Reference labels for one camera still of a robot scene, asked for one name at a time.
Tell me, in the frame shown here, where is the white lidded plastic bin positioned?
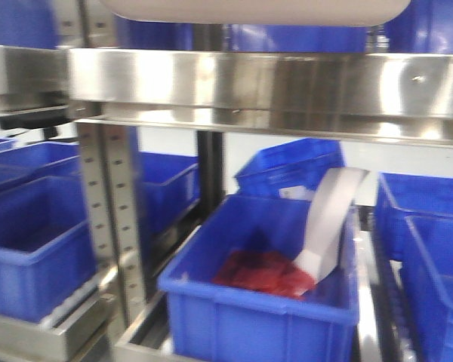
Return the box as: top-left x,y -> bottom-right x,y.
102,0 -> 410,27

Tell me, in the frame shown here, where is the stainless steel shelf rail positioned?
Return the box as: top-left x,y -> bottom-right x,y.
68,48 -> 453,146

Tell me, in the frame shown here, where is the blue bin right rear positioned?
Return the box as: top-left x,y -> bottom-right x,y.
374,173 -> 453,261

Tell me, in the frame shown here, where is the blue bin upper left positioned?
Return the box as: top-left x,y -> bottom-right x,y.
0,1 -> 59,49

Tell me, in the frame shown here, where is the white curved paper strip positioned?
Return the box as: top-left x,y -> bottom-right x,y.
294,167 -> 369,284

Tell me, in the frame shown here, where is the blue bin right front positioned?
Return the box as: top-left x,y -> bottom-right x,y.
401,216 -> 453,361

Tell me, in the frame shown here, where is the blue bin left front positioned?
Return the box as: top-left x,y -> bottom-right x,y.
0,176 -> 96,323

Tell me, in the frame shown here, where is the blue bin upper right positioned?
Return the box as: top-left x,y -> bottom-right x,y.
384,0 -> 453,54

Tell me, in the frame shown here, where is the perforated steel shelf post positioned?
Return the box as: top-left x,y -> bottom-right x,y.
75,119 -> 148,330

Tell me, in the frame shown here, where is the red plastic bag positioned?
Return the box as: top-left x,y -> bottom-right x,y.
212,250 -> 316,300

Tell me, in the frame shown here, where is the blue bin rear centre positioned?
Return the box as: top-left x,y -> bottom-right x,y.
235,138 -> 345,198

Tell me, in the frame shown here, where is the blue bin far left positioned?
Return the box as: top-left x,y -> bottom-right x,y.
0,142 -> 80,179

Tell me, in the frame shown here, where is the blue bin with red bag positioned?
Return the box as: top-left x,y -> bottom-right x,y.
158,194 -> 359,361

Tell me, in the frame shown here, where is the blue bin behind post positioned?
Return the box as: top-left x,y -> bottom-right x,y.
140,152 -> 200,234

